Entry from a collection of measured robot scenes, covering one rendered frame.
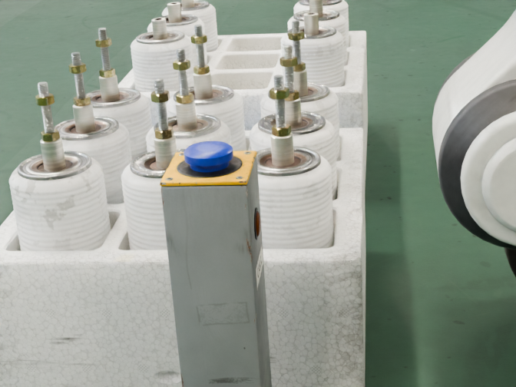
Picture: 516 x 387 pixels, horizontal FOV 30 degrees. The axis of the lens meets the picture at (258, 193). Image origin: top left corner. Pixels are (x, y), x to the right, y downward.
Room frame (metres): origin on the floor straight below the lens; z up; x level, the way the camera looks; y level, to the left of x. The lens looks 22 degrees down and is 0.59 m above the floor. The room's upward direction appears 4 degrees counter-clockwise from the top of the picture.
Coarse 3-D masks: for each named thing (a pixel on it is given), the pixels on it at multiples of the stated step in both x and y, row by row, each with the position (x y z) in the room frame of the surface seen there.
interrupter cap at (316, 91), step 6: (312, 84) 1.16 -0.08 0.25; (318, 84) 1.16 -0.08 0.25; (312, 90) 1.14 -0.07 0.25; (318, 90) 1.14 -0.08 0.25; (324, 90) 1.13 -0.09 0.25; (300, 96) 1.12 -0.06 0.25; (306, 96) 1.11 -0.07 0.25; (312, 96) 1.11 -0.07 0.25; (318, 96) 1.11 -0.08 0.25; (324, 96) 1.11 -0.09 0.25
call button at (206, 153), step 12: (192, 144) 0.75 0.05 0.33; (204, 144) 0.74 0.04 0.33; (216, 144) 0.74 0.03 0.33; (228, 144) 0.74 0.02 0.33; (192, 156) 0.72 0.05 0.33; (204, 156) 0.72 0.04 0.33; (216, 156) 0.72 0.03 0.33; (228, 156) 0.73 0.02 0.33; (192, 168) 0.73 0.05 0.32; (204, 168) 0.72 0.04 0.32; (216, 168) 0.72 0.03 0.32
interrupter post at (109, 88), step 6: (102, 78) 1.16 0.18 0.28; (108, 78) 1.16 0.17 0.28; (114, 78) 1.16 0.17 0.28; (102, 84) 1.16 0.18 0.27; (108, 84) 1.16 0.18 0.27; (114, 84) 1.16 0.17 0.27; (102, 90) 1.16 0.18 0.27; (108, 90) 1.16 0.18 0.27; (114, 90) 1.16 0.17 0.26; (102, 96) 1.16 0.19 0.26; (108, 96) 1.16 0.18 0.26; (114, 96) 1.16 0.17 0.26
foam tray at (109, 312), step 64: (0, 256) 0.87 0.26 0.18; (64, 256) 0.86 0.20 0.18; (128, 256) 0.86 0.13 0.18; (320, 256) 0.83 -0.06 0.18; (0, 320) 0.86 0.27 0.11; (64, 320) 0.85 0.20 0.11; (128, 320) 0.85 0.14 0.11; (320, 320) 0.82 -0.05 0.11; (0, 384) 0.86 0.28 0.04; (64, 384) 0.86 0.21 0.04; (128, 384) 0.85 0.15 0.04; (320, 384) 0.82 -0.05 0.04
